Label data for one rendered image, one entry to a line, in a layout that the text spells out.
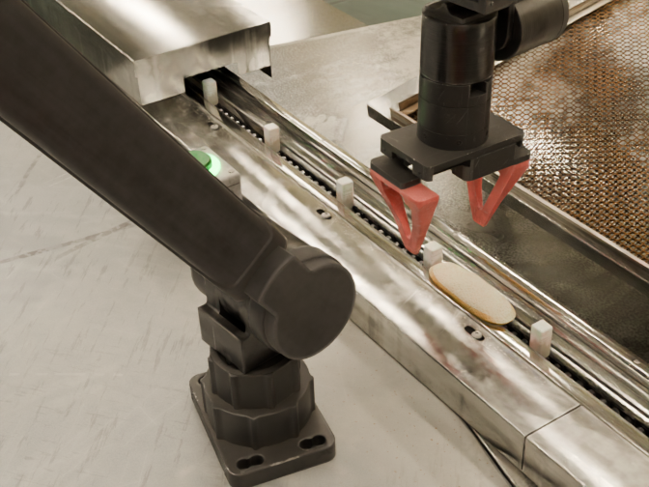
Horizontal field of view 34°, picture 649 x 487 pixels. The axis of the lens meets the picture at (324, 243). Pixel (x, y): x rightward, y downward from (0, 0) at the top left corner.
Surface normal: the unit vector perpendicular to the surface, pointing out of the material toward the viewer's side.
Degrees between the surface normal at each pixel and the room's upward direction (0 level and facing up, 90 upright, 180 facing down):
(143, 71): 90
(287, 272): 90
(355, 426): 0
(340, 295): 90
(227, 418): 90
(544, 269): 0
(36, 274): 0
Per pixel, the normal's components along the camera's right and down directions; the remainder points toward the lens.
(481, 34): 0.43, 0.50
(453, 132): -0.07, 0.56
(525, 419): -0.04, -0.82
